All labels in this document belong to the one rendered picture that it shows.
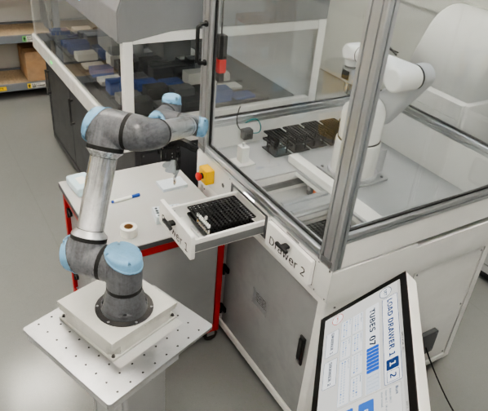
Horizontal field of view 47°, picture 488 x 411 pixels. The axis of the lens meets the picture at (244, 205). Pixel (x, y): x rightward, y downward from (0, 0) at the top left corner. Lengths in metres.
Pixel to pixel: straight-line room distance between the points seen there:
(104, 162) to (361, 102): 0.80
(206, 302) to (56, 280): 1.01
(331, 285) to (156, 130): 0.81
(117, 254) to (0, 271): 1.81
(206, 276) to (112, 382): 0.96
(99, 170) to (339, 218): 0.78
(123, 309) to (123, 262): 0.18
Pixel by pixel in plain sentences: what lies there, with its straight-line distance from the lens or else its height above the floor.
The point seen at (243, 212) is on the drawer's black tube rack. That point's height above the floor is 0.90.
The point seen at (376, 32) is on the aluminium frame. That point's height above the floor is 1.76.
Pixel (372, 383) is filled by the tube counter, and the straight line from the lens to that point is 1.40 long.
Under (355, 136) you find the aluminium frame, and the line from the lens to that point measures 1.70.
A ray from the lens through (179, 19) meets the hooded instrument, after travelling 2.77.
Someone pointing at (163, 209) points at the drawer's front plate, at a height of 0.90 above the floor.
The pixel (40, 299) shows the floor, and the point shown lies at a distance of 3.26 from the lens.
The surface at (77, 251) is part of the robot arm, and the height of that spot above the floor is 1.05.
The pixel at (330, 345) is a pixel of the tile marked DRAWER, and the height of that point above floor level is 1.00.
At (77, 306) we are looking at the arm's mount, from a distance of 1.93.
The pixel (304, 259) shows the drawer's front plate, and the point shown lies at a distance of 2.03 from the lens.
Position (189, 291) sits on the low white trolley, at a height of 0.40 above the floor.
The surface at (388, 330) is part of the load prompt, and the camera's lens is 1.48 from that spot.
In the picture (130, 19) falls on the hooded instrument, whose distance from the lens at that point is 2.67.
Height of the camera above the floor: 2.13
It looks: 32 degrees down
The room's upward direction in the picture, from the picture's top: 5 degrees clockwise
